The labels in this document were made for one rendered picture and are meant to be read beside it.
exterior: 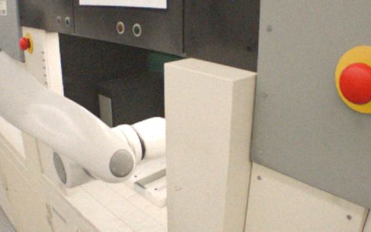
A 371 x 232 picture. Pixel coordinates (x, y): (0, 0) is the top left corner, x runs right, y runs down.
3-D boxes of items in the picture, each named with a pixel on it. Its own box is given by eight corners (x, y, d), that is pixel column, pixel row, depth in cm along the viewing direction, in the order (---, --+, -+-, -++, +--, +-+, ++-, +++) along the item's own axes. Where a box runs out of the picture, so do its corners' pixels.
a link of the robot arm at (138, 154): (110, 158, 74) (122, 153, 76) (133, 175, 68) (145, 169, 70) (106, 121, 71) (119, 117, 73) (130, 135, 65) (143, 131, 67)
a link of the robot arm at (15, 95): (9, 31, 45) (152, 153, 60) (-7, 51, 58) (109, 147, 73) (-30, 81, 42) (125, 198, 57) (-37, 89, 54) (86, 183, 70)
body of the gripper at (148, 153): (117, 153, 76) (158, 138, 82) (144, 171, 68) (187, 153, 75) (114, 120, 73) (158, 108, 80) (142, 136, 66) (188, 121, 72)
